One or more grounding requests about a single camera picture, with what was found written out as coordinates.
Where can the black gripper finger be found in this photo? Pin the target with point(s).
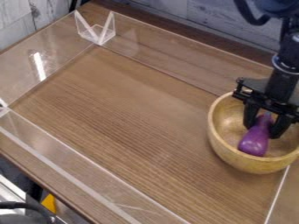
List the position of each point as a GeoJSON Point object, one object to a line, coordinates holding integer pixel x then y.
{"type": "Point", "coordinates": [281, 124]}
{"type": "Point", "coordinates": [249, 114]}

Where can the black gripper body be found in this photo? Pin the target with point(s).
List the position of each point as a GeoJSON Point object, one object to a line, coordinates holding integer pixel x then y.
{"type": "Point", "coordinates": [251, 90]}

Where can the brown wooden bowl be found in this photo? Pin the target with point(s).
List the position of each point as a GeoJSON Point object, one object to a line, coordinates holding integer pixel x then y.
{"type": "Point", "coordinates": [225, 130]}

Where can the purple toy eggplant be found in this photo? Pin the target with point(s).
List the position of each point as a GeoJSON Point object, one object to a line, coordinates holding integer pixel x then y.
{"type": "Point", "coordinates": [253, 142]}

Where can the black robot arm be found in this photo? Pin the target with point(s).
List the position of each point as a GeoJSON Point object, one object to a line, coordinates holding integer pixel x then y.
{"type": "Point", "coordinates": [273, 94]}

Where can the clear acrylic enclosure wall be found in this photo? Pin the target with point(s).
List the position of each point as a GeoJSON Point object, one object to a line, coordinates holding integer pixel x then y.
{"type": "Point", "coordinates": [104, 122]}

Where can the clear acrylic corner bracket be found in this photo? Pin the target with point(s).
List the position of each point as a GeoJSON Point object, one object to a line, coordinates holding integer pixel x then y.
{"type": "Point", "coordinates": [97, 34]}

